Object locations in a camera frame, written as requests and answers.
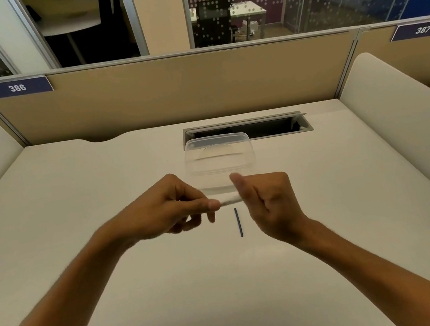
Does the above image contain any desk cable tray opening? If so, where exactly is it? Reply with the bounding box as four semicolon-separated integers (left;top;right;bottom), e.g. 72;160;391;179
181;110;314;150

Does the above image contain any white rectangular desk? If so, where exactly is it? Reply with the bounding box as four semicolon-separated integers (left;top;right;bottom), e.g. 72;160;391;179
189;0;271;48

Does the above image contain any blue number label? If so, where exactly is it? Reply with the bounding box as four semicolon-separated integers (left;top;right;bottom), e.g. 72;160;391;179
389;21;430;43
0;74;54;99

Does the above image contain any person's left hand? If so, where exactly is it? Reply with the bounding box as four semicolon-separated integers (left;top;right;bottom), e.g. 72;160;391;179
97;167;225;250

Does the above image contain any person's left forearm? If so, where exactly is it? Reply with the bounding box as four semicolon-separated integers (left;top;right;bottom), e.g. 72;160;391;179
0;222;142;326

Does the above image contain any person's right hand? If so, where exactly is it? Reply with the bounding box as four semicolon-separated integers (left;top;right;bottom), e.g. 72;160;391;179
229;164;313;251

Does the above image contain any dark blue thin tube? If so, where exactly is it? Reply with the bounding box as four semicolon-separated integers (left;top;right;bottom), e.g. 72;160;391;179
234;207;244;238

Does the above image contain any black office chair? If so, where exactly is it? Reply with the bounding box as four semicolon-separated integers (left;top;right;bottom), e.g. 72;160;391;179
193;0;240;48

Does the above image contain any white thin tube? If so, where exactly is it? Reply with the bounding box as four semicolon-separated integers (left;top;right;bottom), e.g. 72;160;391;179
218;193;245;208

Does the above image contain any clear plastic container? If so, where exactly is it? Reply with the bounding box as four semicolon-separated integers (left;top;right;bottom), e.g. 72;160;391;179
182;130;260;197

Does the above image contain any white round table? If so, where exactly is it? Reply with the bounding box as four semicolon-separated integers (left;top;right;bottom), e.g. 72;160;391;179
37;9;108;69

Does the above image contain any person's right forearm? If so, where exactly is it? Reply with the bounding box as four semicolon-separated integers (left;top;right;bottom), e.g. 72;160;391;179
291;200;430;326

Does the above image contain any wide beige desk partition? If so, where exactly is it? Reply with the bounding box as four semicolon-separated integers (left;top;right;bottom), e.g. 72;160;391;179
0;27;370;155

